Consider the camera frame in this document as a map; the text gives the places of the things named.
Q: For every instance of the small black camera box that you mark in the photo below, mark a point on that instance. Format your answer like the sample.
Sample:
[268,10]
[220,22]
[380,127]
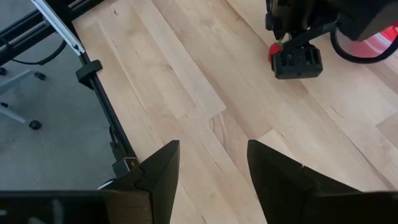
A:
[124,165]

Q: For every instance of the black frame clamp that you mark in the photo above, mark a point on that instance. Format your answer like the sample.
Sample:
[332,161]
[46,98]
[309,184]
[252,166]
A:
[88,70]

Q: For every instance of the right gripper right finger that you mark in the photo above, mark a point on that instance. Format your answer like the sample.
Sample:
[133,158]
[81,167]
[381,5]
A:
[295,199]

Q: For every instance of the black aluminium rig frame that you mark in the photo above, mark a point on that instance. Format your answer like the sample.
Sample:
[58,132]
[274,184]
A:
[106,109]

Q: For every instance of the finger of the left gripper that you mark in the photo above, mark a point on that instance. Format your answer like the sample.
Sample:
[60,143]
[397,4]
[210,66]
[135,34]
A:
[298,65]

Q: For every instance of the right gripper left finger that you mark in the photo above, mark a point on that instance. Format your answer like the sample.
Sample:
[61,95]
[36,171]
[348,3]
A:
[149,205]

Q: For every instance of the small red toy strawberry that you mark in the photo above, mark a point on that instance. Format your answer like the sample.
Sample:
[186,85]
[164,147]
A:
[273,51]

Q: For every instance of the silver aluminium bar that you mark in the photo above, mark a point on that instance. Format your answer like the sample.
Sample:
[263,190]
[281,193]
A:
[57,26]

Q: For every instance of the blue office chair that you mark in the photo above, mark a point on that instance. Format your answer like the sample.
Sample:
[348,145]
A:
[35,125]

